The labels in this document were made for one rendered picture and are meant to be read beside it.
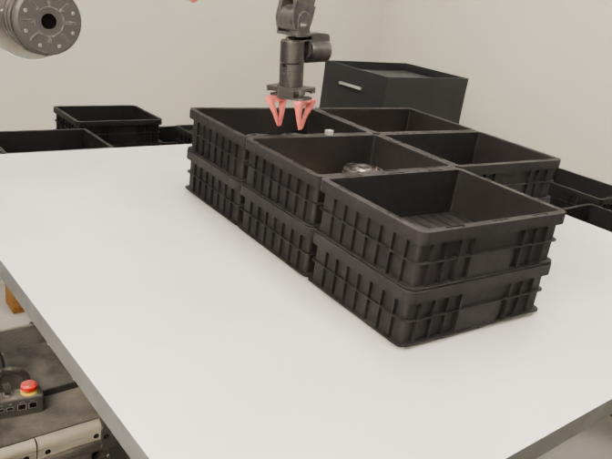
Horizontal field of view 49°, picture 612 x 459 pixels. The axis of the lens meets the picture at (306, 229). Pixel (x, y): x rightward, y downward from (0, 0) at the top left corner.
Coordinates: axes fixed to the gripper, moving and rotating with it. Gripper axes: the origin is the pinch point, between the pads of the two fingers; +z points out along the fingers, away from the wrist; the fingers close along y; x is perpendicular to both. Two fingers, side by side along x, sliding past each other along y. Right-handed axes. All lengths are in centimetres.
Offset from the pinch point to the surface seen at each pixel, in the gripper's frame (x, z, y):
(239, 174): 12.4, 11.0, 5.1
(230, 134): 11.6, 2.0, 8.6
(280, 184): 19.5, 8.3, -12.2
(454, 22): -387, -6, 121
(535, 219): 8, 7, -63
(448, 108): -196, 26, 40
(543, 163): -42, 8, -50
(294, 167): 21.6, 3.2, -17.1
